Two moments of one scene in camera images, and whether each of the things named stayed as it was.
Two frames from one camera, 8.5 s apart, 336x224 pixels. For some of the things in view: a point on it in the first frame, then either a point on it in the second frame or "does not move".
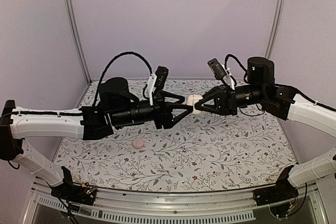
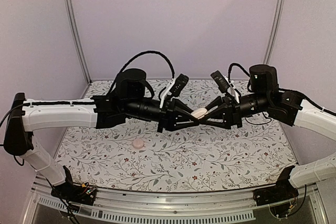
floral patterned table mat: (208, 150) does not move
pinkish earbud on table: (138, 144) does not move
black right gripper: (224, 99) → (231, 114)
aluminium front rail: (229, 206) does not move
